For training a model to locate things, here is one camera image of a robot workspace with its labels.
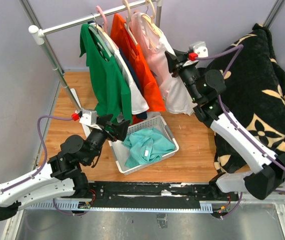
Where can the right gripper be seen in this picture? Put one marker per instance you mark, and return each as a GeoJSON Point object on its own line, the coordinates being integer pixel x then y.
{"type": "Point", "coordinates": [172, 60]}

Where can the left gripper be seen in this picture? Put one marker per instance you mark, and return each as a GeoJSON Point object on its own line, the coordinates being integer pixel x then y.
{"type": "Point", "coordinates": [120, 129]}

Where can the white and pink shirt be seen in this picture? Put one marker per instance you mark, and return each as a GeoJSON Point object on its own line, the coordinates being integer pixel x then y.
{"type": "Point", "coordinates": [176, 97]}

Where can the teal t shirt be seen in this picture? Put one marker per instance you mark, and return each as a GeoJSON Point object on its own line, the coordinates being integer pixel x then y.
{"type": "Point", "coordinates": [146, 146]}

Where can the cream hanger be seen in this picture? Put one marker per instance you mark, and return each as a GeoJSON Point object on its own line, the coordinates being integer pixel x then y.
{"type": "Point", "coordinates": [151, 32]}

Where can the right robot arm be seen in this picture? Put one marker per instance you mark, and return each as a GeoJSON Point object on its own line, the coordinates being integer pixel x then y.
{"type": "Point", "coordinates": [267, 169]}

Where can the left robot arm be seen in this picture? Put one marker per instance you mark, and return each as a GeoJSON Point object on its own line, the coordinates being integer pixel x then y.
{"type": "Point", "coordinates": [61, 175]}

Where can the green t shirt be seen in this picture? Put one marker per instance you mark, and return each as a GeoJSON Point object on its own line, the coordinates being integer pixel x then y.
{"type": "Point", "coordinates": [109, 86]}

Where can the white and navy shirt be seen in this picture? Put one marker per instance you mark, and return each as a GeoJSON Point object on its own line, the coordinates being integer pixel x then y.
{"type": "Point", "coordinates": [139, 105]}

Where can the orange t shirt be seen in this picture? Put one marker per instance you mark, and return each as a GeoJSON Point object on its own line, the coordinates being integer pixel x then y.
{"type": "Point", "coordinates": [133, 53]}

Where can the beige hanger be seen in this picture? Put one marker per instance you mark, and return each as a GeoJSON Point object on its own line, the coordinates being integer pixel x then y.
{"type": "Point", "coordinates": [128, 21]}

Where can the pink hanger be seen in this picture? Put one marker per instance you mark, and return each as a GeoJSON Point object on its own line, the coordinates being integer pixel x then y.
{"type": "Point", "coordinates": [102, 17]}

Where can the green hanger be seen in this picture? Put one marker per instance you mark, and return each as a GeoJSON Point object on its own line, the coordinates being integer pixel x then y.
{"type": "Point", "coordinates": [100, 40]}

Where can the black floral blanket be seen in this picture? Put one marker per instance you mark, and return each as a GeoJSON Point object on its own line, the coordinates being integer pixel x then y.
{"type": "Point", "coordinates": [255, 87]}

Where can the metal clothes rack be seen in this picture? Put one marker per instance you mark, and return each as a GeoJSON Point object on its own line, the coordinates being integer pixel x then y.
{"type": "Point", "coordinates": [56, 26]}

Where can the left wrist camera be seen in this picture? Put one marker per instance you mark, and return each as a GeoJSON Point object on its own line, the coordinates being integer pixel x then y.
{"type": "Point", "coordinates": [86, 117]}

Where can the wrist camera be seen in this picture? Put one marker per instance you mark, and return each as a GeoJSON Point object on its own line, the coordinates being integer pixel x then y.
{"type": "Point", "coordinates": [196, 50]}
{"type": "Point", "coordinates": [86, 117]}

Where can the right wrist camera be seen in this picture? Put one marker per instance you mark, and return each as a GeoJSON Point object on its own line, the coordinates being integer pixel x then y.
{"type": "Point", "coordinates": [196, 50]}

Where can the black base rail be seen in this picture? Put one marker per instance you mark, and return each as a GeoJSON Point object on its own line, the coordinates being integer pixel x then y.
{"type": "Point", "coordinates": [154, 195]}

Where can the aluminium frame post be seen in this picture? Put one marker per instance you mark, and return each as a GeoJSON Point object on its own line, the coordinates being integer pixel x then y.
{"type": "Point", "coordinates": [275, 10]}

